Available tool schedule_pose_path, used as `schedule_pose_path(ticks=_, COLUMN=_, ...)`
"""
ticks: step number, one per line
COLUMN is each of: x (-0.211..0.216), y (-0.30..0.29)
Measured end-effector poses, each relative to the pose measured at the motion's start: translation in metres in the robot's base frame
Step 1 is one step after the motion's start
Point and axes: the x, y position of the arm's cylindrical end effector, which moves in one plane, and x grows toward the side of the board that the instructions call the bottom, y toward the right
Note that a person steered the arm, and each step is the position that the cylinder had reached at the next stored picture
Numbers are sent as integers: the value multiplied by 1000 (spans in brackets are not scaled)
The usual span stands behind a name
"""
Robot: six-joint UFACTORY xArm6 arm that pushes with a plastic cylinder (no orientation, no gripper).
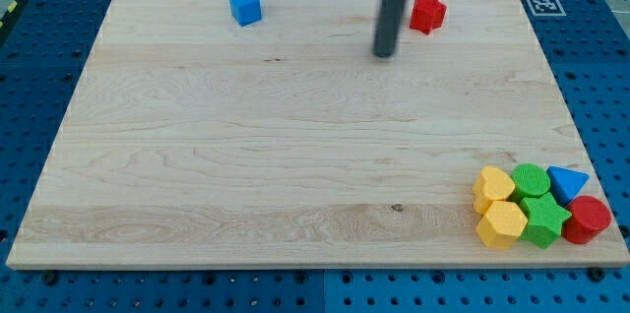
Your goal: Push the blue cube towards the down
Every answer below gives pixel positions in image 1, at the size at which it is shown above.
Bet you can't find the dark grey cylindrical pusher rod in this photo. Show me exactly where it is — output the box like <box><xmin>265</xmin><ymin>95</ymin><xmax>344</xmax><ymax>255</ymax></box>
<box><xmin>372</xmin><ymin>0</ymin><xmax>408</xmax><ymax>58</ymax></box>

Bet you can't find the blue cube block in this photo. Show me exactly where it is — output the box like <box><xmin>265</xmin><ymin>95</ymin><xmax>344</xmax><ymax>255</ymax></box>
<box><xmin>228</xmin><ymin>0</ymin><xmax>262</xmax><ymax>27</ymax></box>

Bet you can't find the red star block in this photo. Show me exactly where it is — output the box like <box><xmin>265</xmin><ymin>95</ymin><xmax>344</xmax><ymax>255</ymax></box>
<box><xmin>409</xmin><ymin>0</ymin><xmax>447</xmax><ymax>34</ymax></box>

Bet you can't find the white fiducial marker tag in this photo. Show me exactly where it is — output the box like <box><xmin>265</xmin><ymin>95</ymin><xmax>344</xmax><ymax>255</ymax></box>
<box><xmin>526</xmin><ymin>0</ymin><xmax>566</xmax><ymax>17</ymax></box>

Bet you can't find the yellow heart block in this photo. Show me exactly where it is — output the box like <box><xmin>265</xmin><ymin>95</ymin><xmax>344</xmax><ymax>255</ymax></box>
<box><xmin>472</xmin><ymin>165</ymin><xmax>515</xmax><ymax>215</ymax></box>

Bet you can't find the light wooden board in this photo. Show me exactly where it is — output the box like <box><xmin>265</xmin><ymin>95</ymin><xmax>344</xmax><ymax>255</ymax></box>
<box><xmin>7</xmin><ymin>0</ymin><xmax>629</xmax><ymax>270</ymax></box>

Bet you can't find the green cylinder block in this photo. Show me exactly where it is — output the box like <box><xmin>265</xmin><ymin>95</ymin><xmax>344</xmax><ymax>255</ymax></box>
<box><xmin>510</xmin><ymin>163</ymin><xmax>551</xmax><ymax>203</ymax></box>

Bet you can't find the yellow hexagon block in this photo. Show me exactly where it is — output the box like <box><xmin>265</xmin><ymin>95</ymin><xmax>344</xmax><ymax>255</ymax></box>
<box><xmin>475</xmin><ymin>201</ymin><xmax>528</xmax><ymax>250</ymax></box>

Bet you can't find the blue triangle block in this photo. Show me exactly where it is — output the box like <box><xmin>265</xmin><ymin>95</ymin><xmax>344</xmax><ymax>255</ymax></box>
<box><xmin>546</xmin><ymin>166</ymin><xmax>590</xmax><ymax>207</ymax></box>

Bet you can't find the green star block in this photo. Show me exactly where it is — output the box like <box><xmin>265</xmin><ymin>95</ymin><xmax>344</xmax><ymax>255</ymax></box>
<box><xmin>519</xmin><ymin>193</ymin><xmax>572</xmax><ymax>249</ymax></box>

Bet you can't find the red cylinder block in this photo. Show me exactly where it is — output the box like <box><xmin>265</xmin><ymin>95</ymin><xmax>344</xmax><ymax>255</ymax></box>
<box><xmin>562</xmin><ymin>195</ymin><xmax>612</xmax><ymax>244</ymax></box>

